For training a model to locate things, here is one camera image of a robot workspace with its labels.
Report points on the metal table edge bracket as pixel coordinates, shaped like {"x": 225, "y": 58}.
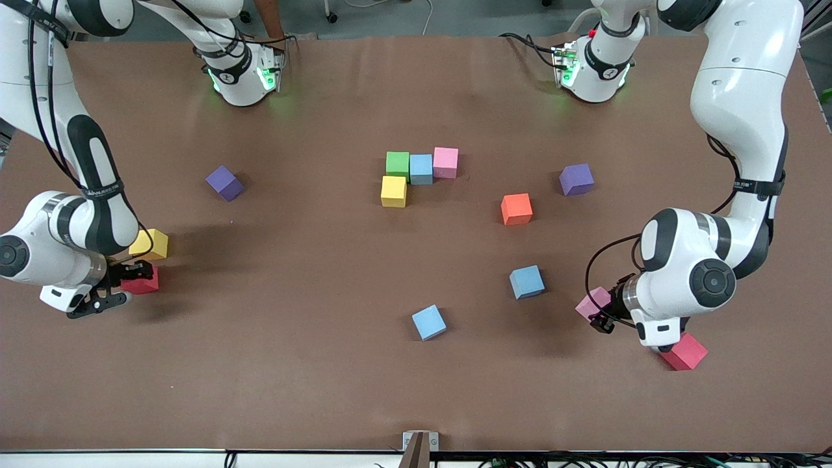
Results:
{"x": 420, "y": 443}

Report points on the aluminium frame post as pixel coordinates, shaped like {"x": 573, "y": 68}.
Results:
{"x": 819, "y": 16}

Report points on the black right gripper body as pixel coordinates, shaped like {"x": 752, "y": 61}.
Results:
{"x": 117, "y": 272}

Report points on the green foam cube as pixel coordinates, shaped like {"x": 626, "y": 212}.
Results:
{"x": 397, "y": 165}

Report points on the light blue foam cube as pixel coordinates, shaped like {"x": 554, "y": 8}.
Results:
{"x": 421, "y": 169}
{"x": 429, "y": 323}
{"x": 526, "y": 282}

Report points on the red foam cube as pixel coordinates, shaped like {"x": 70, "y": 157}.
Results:
{"x": 686, "y": 355}
{"x": 145, "y": 285}

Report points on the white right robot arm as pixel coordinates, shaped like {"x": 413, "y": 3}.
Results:
{"x": 39, "y": 266}

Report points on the yellow foam cube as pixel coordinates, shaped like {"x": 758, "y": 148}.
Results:
{"x": 393, "y": 192}
{"x": 157, "y": 246}

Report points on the orange foam cube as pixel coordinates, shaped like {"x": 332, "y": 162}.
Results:
{"x": 517, "y": 209}

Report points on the pink foam cube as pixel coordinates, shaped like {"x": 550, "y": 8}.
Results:
{"x": 591, "y": 303}
{"x": 445, "y": 162}

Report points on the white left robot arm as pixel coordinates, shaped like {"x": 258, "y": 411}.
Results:
{"x": 741, "y": 84}

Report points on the small green plastic piece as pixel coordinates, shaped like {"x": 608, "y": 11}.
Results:
{"x": 826, "y": 96}

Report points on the black chair caster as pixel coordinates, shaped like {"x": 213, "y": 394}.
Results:
{"x": 332, "y": 17}

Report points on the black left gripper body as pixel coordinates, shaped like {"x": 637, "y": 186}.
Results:
{"x": 614, "y": 307}

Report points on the purple foam cube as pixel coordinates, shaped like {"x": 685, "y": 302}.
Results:
{"x": 576, "y": 179}
{"x": 225, "y": 183}

